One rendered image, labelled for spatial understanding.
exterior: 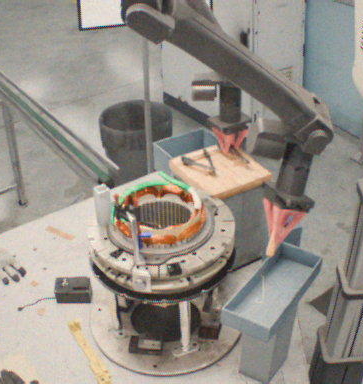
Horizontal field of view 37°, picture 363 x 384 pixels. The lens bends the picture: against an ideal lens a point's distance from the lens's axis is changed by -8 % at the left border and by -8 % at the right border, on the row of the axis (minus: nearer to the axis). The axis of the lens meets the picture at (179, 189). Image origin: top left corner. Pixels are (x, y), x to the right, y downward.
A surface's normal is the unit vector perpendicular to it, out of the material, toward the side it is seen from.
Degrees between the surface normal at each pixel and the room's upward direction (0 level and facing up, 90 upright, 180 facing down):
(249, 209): 90
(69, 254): 0
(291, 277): 0
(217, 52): 106
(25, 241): 0
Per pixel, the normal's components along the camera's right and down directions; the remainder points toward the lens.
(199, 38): 0.03, 0.76
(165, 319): -0.02, -0.83
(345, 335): -0.02, 0.55
